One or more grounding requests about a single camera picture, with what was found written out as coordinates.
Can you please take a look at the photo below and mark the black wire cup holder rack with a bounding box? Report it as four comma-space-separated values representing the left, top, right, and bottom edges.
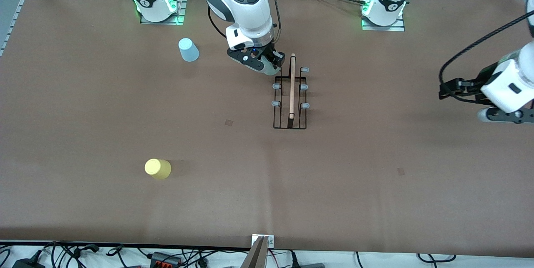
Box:
272, 53, 310, 130

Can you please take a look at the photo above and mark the yellow cup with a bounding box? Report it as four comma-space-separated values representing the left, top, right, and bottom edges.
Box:
144, 158, 172, 180

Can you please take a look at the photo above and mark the light blue cup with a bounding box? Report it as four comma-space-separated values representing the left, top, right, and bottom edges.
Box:
178, 38, 200, 63

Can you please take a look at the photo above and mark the black orange electronic box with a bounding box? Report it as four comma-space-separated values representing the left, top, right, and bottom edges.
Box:
149, 252, 183, 267

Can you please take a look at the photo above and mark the black power adapter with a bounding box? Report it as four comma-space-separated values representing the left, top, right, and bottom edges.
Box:
12, 258, 45, 268

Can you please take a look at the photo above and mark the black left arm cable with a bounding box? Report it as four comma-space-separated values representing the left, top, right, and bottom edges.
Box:
439, 9, 534, 93

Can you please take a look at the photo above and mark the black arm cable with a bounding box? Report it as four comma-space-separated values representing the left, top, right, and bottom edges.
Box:
208, 0, 281, 45
439, 9, 534, 93

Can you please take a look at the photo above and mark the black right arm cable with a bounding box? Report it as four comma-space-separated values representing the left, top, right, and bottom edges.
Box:
208, 0, 281, 45

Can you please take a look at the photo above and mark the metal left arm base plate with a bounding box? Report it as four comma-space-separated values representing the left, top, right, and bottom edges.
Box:
361, 13, 406, 32

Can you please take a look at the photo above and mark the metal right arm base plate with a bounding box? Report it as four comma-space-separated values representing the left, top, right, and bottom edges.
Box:
140, 0, 187, 25

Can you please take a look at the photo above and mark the silver metal bracket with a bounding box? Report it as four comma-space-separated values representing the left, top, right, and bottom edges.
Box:
252, 234, 275, 248

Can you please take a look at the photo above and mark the grey brown post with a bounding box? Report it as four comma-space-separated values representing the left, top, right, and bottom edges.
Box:
240, 236, 268, 268

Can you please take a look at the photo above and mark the perforated metal rail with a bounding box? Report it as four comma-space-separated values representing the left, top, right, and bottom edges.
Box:
0, 0, 30, 56

